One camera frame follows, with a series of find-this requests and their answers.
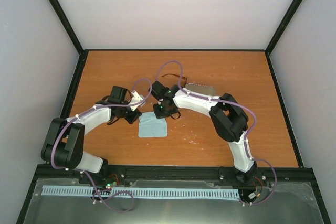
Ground right black frame post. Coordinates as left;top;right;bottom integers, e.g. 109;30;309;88
265;0;303;56

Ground light blue cleaning cloth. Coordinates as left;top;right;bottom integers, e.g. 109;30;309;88
138;112;167;138

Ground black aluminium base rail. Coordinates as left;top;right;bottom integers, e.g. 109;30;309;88
35;163;314;185

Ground light blue slotted cable duct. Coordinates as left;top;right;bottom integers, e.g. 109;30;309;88
40;185;239;201

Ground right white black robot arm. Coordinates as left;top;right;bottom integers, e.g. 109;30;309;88
149;81;257;184

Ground flag pattern sunglasses case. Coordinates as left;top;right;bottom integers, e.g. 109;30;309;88
185;83;216;96

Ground black frame post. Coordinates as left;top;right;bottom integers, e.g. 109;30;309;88
48;0;84;55
265;0;303;56

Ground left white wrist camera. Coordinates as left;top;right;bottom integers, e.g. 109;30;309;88
129;90;146;111

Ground left black frame post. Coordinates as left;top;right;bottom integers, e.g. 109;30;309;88
48;0;84;55

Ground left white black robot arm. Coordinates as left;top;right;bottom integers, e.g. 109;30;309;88
40;86;145;184

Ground left green controller board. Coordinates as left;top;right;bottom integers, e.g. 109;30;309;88
105;182;118;190

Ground brown sunglasses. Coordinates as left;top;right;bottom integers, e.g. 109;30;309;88
161;73;188;86

